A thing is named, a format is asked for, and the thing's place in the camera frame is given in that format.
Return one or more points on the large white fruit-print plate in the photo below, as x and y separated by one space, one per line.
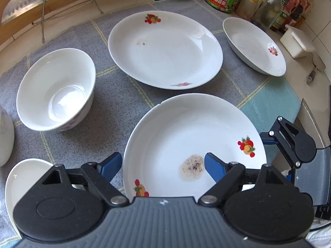
181 134
165 51

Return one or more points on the small metal scraper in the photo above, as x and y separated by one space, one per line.
318 64

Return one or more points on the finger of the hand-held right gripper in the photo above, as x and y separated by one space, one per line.
269 141

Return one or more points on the seasoning bottle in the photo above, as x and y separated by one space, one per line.
309 2

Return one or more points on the small white dish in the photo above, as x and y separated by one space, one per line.
25 180

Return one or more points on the red cap oil bottle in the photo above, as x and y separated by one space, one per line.
281 18

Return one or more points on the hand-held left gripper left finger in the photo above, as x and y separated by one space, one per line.
111 166

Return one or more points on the yellow lid jar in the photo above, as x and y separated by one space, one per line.
248 5

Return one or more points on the white ceramic bowl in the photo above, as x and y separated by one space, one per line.
55 90
5 139

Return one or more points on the steel cleaver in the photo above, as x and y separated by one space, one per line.
31 5

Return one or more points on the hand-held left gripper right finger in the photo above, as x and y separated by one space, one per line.
214 168

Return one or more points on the grey checked towel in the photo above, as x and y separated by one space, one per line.
116 106

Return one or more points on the white plastic container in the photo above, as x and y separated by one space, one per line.
297 41

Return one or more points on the clear glass bottle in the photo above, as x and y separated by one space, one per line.
267 11

